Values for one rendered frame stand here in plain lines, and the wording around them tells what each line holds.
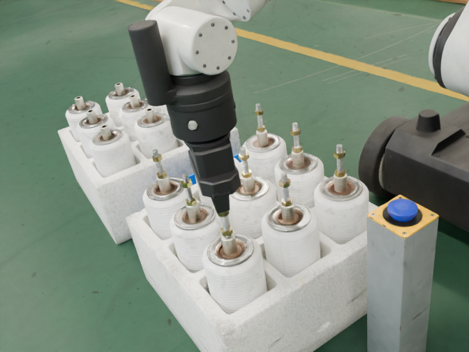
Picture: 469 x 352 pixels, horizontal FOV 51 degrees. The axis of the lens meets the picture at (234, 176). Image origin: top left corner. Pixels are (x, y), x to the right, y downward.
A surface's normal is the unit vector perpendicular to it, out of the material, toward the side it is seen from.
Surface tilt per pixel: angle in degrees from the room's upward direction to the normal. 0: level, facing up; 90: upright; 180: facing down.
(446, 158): 0
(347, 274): 90
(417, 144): 45
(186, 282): 0
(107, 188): 90
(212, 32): 90
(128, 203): 90
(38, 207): 0
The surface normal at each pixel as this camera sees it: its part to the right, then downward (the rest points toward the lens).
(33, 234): -0.14, -0.83
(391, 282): -0.83, 0.40
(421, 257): 0.55, 0.39
